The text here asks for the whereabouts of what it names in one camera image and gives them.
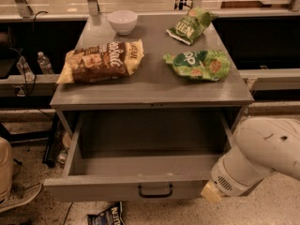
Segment grey top drawer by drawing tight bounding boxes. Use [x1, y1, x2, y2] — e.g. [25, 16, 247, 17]
[45, 110, 232, 202]

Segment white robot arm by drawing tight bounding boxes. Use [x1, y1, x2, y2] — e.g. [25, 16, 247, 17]
[202, 117, 300, 203]

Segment blue bag on floor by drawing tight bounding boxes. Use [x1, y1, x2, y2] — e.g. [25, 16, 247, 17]
[87, 202, 125, 225]

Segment grey cabinet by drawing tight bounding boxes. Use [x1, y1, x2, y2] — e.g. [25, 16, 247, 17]
[51, 13, 253, 133]

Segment green chip bag lower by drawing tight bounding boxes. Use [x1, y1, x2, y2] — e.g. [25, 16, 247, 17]
[163, 50, 231, 82]

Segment brown yellow chip bag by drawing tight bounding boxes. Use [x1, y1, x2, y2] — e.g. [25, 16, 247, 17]
[57, 39, 143, 83]

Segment green snack bag upper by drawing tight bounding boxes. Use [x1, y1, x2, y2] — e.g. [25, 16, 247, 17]
[166, 7, 217, 46]

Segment grey shoe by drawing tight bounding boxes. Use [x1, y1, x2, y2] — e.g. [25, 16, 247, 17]
[0, 183, 42, 213]

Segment white bowl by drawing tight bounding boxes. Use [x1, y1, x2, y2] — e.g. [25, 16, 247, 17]
[108, 10, 138, 35]

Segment person leg tan trousers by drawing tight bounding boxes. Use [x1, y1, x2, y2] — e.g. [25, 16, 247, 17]
[0, 137, 14, 203]

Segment clear water bottle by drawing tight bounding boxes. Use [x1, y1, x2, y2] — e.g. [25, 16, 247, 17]
[37, 52, 53, 75]

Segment black drawer handle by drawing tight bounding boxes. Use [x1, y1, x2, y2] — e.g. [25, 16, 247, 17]
[138, 185, 173, 199]

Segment black cable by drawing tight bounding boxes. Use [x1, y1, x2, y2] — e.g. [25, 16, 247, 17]
[8, 10, 54, 120]

